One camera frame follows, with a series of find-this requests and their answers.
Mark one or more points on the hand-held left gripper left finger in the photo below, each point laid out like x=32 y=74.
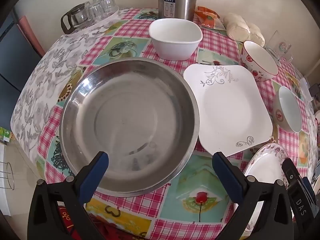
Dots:
x=96 y=177

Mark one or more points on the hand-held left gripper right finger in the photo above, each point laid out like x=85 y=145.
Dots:
x=227 y=177

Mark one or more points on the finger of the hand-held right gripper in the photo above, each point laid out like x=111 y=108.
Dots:
x=295 y=190
x=308 y=192

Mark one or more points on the pink floral round plate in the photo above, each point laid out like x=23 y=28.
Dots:
x=265 y=165

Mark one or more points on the stainless steel basin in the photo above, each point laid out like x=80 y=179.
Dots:
x=125 y=120

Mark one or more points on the white square plate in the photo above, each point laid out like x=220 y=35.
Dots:
x=230 y=112

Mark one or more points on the light blue bowl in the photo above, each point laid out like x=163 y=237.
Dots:
x=290 y=110

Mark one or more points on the red rimmed strawberry bowl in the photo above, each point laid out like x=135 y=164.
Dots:
x=260 y=57

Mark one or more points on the white square bowl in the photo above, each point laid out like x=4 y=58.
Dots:
x=175 y=40

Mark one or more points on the pink plaid printed tablecloth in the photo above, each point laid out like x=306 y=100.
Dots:
x=212 y=205

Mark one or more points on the green box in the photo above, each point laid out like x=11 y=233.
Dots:
x=5 y=135

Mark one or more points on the white power bank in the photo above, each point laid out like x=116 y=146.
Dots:
x=305 y=88

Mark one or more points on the black adapter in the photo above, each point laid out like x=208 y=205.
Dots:
x=314 y=89

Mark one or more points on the grey floral tablecloth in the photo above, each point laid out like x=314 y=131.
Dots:
x=50 y=62

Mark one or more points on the glass mug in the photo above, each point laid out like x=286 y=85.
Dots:
x=278 y=47

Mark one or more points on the dark cabinet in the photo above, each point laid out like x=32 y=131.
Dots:
x=15 y=55

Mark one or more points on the bag of steamed buns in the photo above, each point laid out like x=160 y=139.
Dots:
x=242 y=28

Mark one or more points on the orange snack packet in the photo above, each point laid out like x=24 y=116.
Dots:
x=208 y=17

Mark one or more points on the glass teapot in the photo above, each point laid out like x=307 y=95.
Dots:
x=77 y=17

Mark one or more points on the stainless steel thermos jug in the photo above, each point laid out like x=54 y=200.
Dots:
x=175 y=0

